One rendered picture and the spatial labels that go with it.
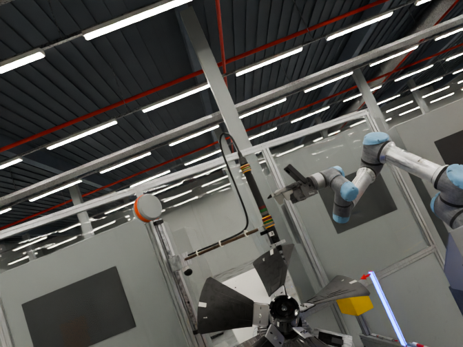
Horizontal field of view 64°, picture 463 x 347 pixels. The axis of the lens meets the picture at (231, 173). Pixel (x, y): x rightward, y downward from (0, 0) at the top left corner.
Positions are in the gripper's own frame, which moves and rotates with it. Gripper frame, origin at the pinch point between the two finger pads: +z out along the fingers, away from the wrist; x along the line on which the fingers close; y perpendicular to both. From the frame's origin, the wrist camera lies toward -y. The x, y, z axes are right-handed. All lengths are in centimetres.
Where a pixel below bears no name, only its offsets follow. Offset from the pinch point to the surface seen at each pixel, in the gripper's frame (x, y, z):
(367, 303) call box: 21, 65, -32
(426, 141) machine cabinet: 226, -10, -312
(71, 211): 71, -37, 87
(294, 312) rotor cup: -6.8, 46.3, 13.4
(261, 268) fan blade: 20.8, 28.8, 11.0
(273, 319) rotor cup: -5, 46, 22
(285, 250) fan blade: 13.4, 25.5, -0.6
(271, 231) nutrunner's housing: -1.8, 14.8, 7.4
